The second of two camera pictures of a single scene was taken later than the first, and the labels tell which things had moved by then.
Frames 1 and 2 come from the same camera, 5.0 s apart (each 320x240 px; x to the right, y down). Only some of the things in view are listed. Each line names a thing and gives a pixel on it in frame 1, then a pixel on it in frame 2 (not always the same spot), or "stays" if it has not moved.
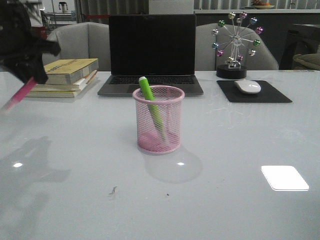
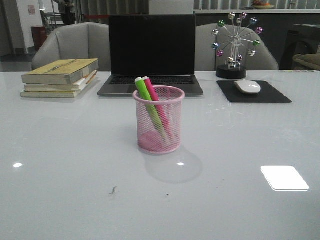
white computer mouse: x=248 y=86 stays
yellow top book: x=69 y=71 stays
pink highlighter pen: x=27 y=87 → x=157 y=103
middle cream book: x=78 y=85 stays
